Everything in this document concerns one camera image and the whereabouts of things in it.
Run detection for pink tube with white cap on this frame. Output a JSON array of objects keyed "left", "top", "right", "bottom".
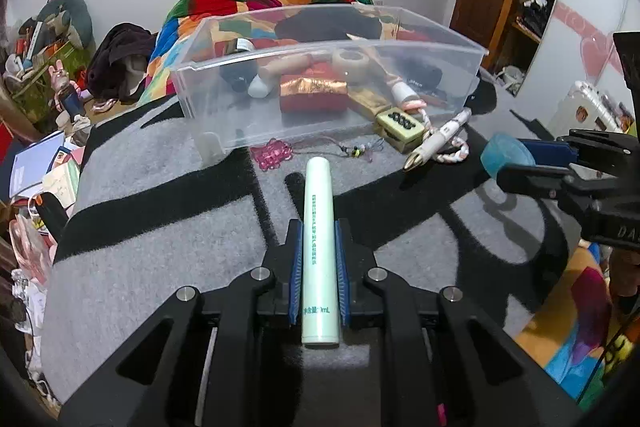
[{"left": 370, "top": 49, "right": 426, "bottom": 112}]

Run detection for white suitcase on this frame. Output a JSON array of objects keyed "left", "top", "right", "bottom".
[{"left": 547, "top": 80, "right": 636, "bottom": 142}]

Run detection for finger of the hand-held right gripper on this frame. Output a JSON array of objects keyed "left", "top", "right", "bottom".
[
  {"left": 520, "top": 139, "right": 576, "bottom": 168},
  {"left": 496, "top": 163, "right": 591, "bottom": 202}
]

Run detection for pink rabbit toy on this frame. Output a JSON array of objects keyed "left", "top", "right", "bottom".
[{"left": 50, "top": 59, "right": 83, "bottom": 118}]

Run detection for grey green cushion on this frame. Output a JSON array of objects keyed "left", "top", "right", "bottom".
[{"left": 37, "top": 0, "right": 95, "bottom": 50}]

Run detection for pink white braided rope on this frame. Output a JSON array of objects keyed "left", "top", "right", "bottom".
[{"left": 395, "top": 99, "right": 471, "bottom": 165}]

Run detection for dark brown clothes pile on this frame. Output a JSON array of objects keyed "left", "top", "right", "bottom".
[{"left": 86, "top": 23, "right": 158, "bottom": 104}]

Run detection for dark cylinder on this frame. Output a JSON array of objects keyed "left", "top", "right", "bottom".
[{"left": 400, "top": 62, "right": 443, "bottom": 90}]

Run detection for white pen with gold tip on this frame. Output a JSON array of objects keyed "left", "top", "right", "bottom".
[{"left": 405, "top": 109, "right": 473, "bottom": 171}]

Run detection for blue white papers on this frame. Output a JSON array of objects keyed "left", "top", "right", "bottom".
[{"left": 10, "top": 131, "right": 66, "bottom": 198}]

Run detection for thin beaded cord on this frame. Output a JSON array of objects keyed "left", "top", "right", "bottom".
[{"left": 290, "top": 134, "right": 386, "bottom": 164}]

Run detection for white bag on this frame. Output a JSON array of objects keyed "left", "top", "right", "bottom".
[{"left": 480, "top": 64, "right": 523, "bottom": 95}]

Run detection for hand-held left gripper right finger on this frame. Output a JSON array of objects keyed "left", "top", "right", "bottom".
[{"left": 336, "top": 218, "right": 583, "bottom": 427}]

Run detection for grey black blanket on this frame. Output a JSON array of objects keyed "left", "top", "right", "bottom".
[{"left": 40, "top": 79, "right": 583, "bottom": 408}]

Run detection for clear plastic box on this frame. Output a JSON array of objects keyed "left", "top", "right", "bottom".
[{"left": 172, "top": 4, "right": 488, "bottom": 168}]

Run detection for pale green tube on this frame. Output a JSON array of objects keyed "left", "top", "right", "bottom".
[{"left": 301, "top": 157, "right": 342, "bottom": 349}]

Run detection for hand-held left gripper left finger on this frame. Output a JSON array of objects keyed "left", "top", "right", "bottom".
[{"left": 59, "top": 218, "right": 305, "bottom": 427}]

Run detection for white gauze roll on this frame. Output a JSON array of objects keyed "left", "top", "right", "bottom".
[{"left": 332, "top": 49, "right": 372, "bottom": 82}]

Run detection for green storage bag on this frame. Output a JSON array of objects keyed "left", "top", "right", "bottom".
[{"left": 20, "top": 39, "right": 96, "bottom": 108}]

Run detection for blue round lid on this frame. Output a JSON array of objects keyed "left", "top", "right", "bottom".
[{"left": 481, "top": 133, "right": 536, "bottom": 180}]

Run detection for pink bag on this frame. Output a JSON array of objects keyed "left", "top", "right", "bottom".
[{"left": 10, "top": 212, "right": 53, "bottom": 288}]

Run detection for red gold envelope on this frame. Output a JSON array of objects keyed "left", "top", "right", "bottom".
[{"left": 279, "top": 63, "right": 388, "bottom": 120}]

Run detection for black handheld massager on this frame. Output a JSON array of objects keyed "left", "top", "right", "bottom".
[{"left": 37, "top": 192, "right": 68, "bottom": 238}]

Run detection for dark green spray bottle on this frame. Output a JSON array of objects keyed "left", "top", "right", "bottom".
[{"left": 220, "top": 38, "right": 263, "bottom": 90}]

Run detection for beige cosmetic tube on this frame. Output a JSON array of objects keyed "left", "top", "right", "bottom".
[{"left": 247, "top": 57, "right": 313, "bottom": 98}]

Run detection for colourful fleece sheet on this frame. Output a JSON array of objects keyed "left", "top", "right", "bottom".
[{"left": 515, "top": 242, "right": 640, "bottom": 413}]

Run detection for pink bear charm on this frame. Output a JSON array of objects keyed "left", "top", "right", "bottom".
[{"left": 250, "top": 138, "right": 293, "bottom": 170}]

